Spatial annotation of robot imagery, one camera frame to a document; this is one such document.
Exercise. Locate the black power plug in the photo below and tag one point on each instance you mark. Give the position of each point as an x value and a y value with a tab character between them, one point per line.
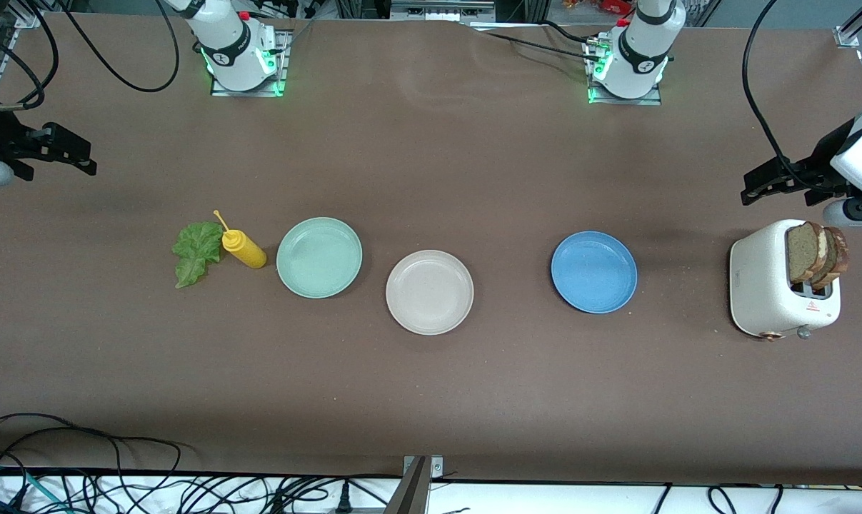
343	500

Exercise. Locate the aluminium frame profile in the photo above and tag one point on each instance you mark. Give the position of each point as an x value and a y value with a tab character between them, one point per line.
846	36
27	16

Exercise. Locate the white toaster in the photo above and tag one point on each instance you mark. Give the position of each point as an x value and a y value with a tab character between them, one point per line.
759	285

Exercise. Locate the green lettuce leaf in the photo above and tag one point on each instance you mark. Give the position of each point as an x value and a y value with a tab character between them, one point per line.
195	246

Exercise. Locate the blue plate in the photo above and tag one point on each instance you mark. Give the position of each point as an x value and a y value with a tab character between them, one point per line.
593	272

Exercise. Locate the yellow mustard squeeze bottle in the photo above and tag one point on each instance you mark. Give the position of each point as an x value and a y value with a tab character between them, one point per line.
248	253

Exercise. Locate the grey power strip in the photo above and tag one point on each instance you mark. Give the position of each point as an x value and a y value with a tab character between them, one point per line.
441	11

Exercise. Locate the beige plate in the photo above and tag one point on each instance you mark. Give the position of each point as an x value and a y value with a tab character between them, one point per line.
429	293

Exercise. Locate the grey metal corner bracket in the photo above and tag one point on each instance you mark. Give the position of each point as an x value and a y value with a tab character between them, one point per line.
436	467

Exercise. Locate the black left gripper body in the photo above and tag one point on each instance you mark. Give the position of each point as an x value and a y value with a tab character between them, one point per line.
820	161

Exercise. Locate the brown bread slice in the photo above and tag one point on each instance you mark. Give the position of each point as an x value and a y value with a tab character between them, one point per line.
839	257
802	253

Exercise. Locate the aluminium frame post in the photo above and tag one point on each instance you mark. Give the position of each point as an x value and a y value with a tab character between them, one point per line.
409	496

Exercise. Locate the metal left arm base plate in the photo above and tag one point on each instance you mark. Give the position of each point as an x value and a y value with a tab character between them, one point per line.
623	101

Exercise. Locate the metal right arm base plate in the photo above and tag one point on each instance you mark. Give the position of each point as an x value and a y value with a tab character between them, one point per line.
248	93

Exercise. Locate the mint green plate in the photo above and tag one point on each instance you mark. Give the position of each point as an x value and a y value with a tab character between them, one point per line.
319	257

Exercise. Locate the red object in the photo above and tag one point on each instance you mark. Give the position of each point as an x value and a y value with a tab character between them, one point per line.
613	6

